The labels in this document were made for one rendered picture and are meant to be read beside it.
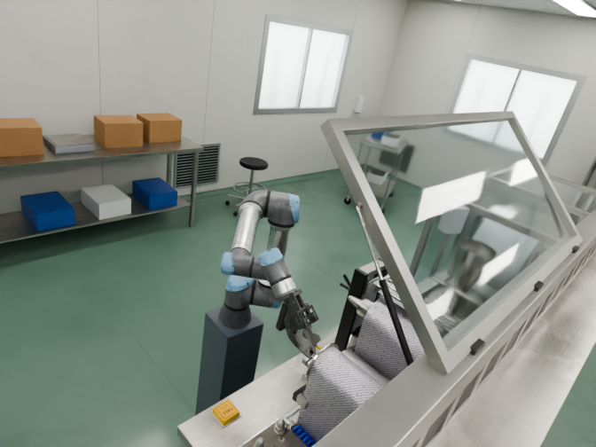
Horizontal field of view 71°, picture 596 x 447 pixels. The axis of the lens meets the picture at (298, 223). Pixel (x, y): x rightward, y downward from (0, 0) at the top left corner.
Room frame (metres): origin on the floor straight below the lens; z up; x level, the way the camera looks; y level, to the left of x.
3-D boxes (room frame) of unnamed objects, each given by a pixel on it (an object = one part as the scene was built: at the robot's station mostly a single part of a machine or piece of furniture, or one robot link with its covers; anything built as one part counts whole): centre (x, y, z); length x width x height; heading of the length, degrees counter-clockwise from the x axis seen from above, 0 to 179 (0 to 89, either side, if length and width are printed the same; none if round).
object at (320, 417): (0.90, -0.21, 1.11); 0.23 x 0.01 x 0.18; 50
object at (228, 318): (1.58, 0.21, 0.95); 0.15 x 0.15 x 0.10
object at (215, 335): (1.58, 0.21, 0.45); 0.20 x 0.20 x 0.90; 46
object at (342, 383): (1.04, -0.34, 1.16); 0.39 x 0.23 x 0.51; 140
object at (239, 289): (1.58, 0.20, 1.07); 0.13 x 0.12 x 0.14; 94
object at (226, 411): (1.05, 0.12, 0.91); 0.07 x 0.07 x 0.02; 50
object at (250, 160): (4.69, 0.63, 0.31); 0.55 x 0.53 x 0.62; 140
